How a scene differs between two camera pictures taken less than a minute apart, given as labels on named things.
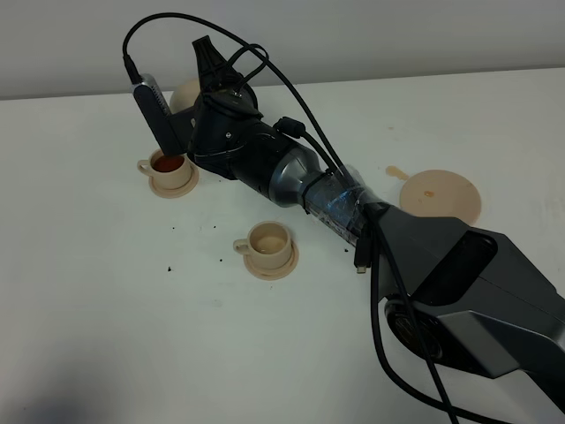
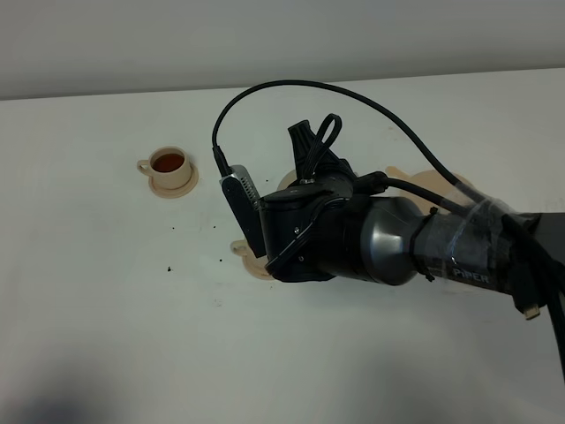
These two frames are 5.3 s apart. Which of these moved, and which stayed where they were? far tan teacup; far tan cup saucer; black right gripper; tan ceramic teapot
Moved: black right gripper; tan ceramic teapot
Stayed: far tan cup saucer; far tan teacup
